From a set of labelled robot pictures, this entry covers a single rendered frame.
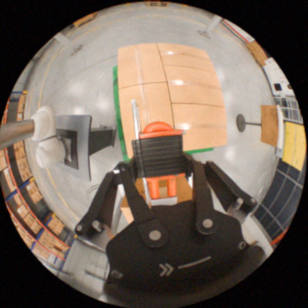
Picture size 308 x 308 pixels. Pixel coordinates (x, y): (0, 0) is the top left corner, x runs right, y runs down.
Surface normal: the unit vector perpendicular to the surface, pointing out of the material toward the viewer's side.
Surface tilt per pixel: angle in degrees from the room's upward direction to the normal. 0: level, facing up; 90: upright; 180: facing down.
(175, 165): 0
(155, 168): 0
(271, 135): 90
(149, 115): 0
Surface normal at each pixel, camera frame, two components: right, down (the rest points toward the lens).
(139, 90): 0.03, 0.29
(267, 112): -1.00, 0.00
